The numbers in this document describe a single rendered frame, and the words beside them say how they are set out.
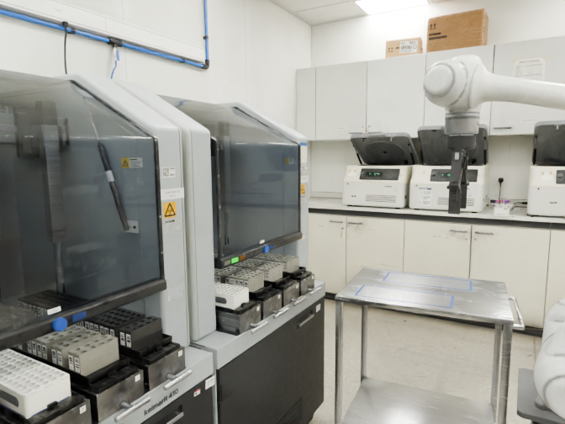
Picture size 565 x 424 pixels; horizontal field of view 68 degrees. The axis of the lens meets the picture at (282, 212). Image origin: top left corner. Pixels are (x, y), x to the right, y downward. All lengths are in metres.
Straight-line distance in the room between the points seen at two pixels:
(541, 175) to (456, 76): 2.51
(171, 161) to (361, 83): 2.95
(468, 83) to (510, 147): 3.03
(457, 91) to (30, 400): 1.15
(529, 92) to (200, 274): 1.05
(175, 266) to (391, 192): 2.56
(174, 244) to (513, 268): 2.76
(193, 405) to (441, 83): 1.12
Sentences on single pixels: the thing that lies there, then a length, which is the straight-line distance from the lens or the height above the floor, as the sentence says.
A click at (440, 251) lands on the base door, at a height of 0.59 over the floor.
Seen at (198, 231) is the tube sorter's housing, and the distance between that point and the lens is 1.39.
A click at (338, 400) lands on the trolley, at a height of 0.40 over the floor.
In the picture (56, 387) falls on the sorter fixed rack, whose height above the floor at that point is 0.85.
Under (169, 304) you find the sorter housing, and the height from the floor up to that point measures 0.90.
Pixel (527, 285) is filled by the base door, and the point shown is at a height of 0.39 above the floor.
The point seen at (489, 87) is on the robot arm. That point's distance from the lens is 1.11.
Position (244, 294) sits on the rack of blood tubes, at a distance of 1.55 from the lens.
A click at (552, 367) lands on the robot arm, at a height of 0.91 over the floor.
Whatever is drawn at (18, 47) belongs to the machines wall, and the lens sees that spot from 2.36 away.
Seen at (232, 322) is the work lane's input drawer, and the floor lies 0.78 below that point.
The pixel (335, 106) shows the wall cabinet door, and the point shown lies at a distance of 4.11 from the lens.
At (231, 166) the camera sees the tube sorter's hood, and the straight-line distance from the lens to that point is 1.49.
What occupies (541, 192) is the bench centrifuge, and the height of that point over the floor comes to 1.08.
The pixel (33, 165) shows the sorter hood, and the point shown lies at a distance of 1.03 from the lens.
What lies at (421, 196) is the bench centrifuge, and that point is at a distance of 3.57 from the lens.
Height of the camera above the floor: 1.35
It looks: 8 degrees down
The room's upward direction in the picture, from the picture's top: straight up
